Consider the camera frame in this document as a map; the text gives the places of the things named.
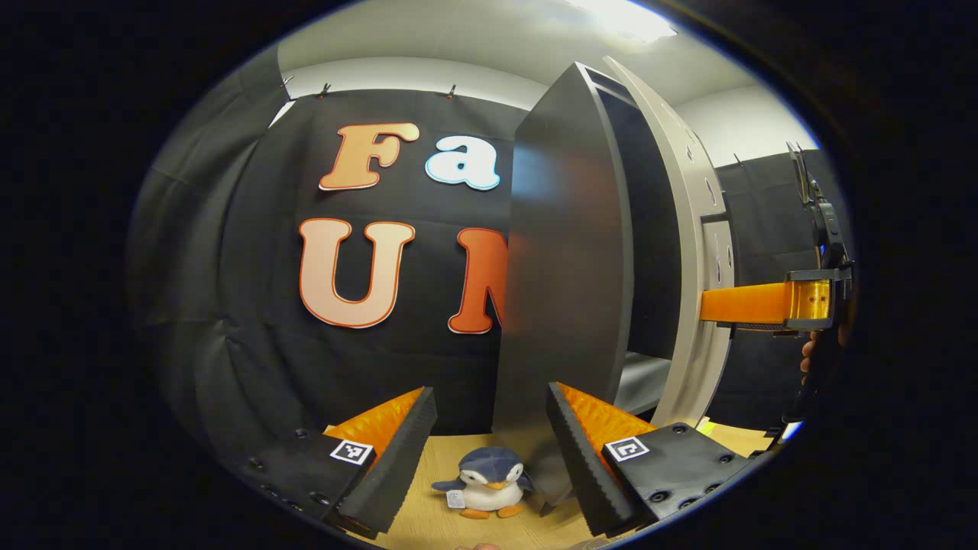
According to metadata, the ceiling light panel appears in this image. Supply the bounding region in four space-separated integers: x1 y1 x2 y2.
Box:
565 0 678 43

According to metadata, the white cabinet door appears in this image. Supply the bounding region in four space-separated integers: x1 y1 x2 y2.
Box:
602 55 736 429

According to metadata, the white cabinet shelf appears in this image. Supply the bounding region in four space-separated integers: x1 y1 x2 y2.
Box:
615 351 673 417

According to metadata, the black backdrop cloth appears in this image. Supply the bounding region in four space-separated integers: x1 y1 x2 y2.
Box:
126 46 849 459

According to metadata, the penguin plush toy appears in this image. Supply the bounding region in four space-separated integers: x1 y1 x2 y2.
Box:
430 447 536 521

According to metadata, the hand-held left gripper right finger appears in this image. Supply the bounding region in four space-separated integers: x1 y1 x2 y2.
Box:
546 381 769 538

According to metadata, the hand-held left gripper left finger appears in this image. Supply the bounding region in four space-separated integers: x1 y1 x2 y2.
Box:
222 386 439 539

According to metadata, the grey cabinet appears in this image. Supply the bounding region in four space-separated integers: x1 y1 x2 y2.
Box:
491 61 685 516

